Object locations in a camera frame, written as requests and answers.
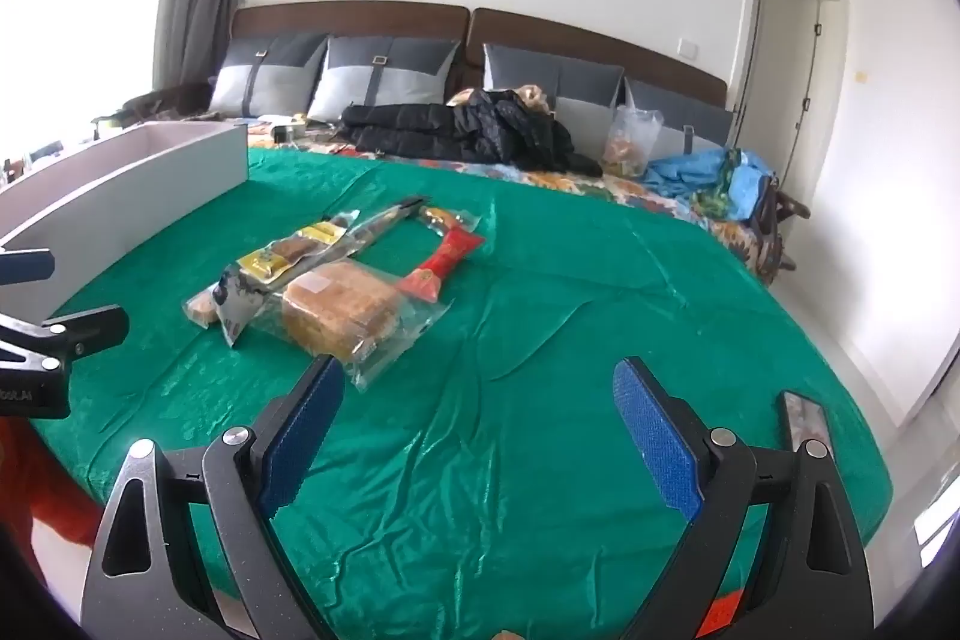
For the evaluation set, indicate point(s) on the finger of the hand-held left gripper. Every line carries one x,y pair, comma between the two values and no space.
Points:
26,266
82,329

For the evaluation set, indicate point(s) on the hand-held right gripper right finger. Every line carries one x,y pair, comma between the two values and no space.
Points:
656,445

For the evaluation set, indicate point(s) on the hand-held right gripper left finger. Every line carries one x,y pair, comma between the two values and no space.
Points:
300,437

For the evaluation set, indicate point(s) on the small brown cake packet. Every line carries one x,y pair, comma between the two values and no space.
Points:
199,308

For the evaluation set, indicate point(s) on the clear bread packet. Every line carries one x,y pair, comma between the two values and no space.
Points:
337,310

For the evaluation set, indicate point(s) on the white printed snack packet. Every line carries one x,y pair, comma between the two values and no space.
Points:
240,304

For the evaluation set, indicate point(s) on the yellow windowed snack packet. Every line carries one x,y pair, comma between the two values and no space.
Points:
289,250

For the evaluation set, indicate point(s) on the red snack packet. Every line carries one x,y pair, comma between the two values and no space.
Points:
442,261

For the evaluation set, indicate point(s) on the long clear black-ended packet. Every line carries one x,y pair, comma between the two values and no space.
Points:
382,224

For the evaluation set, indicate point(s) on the orange sausage packet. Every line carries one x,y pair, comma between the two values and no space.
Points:
446,218

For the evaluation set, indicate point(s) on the smartphone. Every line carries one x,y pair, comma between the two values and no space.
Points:
804,422

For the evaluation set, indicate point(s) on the dark brown cloth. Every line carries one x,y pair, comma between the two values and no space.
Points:
169,102

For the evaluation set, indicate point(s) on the bright window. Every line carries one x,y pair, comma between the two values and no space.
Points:
82,25

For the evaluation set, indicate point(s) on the green patterned cloth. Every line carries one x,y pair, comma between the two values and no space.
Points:
712,201

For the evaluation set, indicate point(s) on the dark wooden chair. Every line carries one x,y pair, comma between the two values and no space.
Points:
780,220

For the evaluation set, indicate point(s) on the blue cloth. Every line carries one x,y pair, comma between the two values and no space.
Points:
679,171

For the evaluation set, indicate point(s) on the small bedside clutter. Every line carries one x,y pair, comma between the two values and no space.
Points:
289,132

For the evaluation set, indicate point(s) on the clear plastic bag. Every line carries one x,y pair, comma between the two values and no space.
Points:
630,145

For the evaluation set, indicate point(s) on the grey and white pillow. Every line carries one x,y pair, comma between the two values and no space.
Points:
382,78
690,119
262,78
555,70

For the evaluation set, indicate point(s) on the black down jacket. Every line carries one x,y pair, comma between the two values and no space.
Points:
480,134

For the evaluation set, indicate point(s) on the beige cloth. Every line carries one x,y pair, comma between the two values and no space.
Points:
534,96

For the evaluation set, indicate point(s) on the white door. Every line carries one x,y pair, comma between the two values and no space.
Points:
802,100

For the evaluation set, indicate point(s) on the brown headboard panel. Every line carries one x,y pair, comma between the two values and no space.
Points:
345,18
600,44

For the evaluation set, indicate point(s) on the white wall socket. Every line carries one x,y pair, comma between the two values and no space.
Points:
688,48

